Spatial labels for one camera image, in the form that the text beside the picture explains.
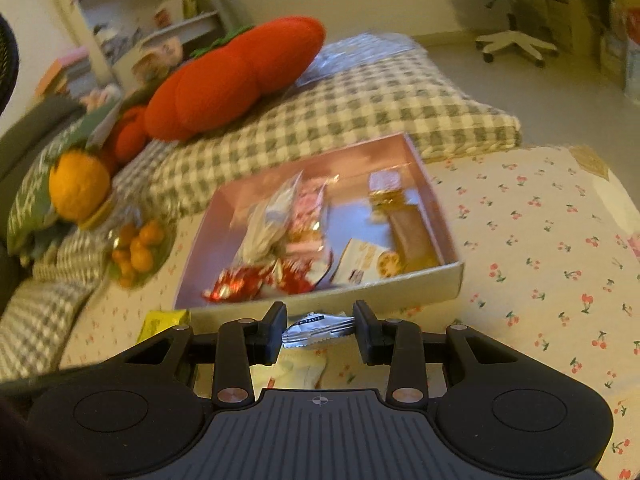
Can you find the red foil candy packet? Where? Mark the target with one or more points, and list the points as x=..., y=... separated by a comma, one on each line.
x=240, y=284
x=295, y=275

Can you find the grey checked blanket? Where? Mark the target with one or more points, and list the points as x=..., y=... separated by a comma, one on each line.
x=340, y=105

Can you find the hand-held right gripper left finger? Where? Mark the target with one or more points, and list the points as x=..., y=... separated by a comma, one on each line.
x=274, y=336

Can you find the small silver snack packet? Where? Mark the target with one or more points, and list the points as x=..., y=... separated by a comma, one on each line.
x=320, y=330

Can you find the large red tomato plush pillow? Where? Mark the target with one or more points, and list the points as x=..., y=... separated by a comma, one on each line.
x=235, y=75

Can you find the silver box with pink inside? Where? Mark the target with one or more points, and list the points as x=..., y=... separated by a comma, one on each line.
x=320, y=210

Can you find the orange fruit plush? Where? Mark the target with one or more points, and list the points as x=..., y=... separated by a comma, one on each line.
x=77, y=187

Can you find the clear wafer biscuit packet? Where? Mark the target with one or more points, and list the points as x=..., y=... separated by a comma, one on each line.
x=384, y=182

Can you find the small red plush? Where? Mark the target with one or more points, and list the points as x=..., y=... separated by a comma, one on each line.
x=127, y=135

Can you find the black fan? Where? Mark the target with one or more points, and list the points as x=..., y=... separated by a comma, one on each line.
x=11, y=60

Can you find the yellow-green snack packet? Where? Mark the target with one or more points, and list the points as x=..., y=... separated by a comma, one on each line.
x=162, y=325

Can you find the long white cake packet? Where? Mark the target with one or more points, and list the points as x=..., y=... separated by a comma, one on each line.
x=270, y=220

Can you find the clear plastic bag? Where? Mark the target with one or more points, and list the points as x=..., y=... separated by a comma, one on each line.
x=355, y=55

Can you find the white snack packet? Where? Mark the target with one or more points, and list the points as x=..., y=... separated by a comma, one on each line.
x=367, y=260

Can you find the white office chair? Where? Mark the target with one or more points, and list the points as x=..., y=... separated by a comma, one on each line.
x=515, y=15

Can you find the cherry print bed sheet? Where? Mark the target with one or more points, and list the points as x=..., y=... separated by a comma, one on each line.
x=540, y=240

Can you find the pink nougat snack packet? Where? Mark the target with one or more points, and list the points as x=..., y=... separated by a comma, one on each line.
x=307, y=215

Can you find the white bookshelf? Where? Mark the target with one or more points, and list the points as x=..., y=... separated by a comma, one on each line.
x=145, y=5

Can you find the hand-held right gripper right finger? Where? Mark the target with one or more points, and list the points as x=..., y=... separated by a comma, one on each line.
x=367, y=336

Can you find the glass jar of small oranges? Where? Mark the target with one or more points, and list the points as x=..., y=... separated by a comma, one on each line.
x=137, y=250

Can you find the gold foil snack packet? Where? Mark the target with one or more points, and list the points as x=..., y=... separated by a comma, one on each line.
x=410, y=230

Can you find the green leaf print pillow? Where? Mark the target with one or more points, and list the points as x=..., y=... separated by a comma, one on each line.
x=35, y=195

